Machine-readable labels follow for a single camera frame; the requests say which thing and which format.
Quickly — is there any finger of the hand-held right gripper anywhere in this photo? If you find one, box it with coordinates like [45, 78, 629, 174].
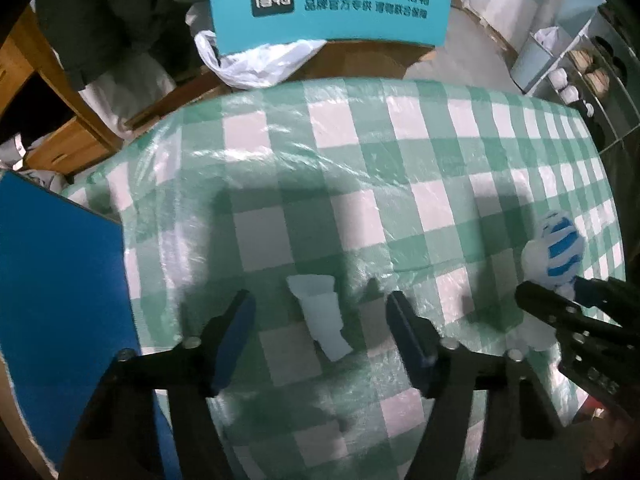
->
[515, 282, 640, 348]
[575, 275, 640, 328]

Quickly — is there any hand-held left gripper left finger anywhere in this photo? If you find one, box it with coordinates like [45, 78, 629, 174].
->
[60, 289, 257, 480]

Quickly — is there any pale blue storage bin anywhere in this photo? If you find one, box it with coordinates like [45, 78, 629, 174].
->
[510, 27, 573, 95]

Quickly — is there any white blue striped sock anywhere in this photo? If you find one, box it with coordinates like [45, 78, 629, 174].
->
[515, 211, 585, 352]

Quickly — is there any wooden desk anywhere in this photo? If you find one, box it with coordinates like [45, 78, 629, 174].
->
[0, 5, 123, 173]

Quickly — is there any person's right hand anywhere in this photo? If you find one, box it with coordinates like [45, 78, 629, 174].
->
[582, 405, 638, 476]

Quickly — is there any dark jacket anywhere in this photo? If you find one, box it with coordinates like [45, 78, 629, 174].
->
[35, 0, 221, 91]

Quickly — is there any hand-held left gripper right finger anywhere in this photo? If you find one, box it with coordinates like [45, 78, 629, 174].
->
[386, 290, 583, 480]

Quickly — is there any teal printed box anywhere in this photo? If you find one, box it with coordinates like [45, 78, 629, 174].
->
[207, 0, 453, 56]

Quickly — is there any blue board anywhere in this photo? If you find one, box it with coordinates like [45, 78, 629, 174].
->
[0, 170, 183, 480]

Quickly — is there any green white checked tablecloth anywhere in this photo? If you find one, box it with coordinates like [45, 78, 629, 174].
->
[60, 79, 628, 480]

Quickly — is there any white sack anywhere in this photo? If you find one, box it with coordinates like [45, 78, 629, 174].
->
[80, 52, 176, 126]

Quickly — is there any white plastic bag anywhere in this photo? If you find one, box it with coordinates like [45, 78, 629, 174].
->
[186, 2, 326, 90]

